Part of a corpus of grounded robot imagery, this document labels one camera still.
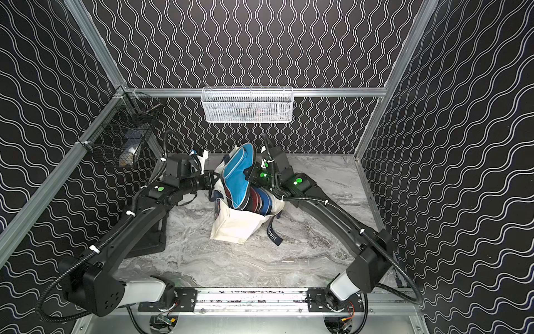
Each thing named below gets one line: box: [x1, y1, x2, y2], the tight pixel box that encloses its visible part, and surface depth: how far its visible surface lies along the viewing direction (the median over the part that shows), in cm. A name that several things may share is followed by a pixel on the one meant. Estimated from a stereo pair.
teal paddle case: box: [222, 143, 256, 210], surface depth 76 cm
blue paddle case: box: [253, 186, 273, 217], surface depth 88 cm
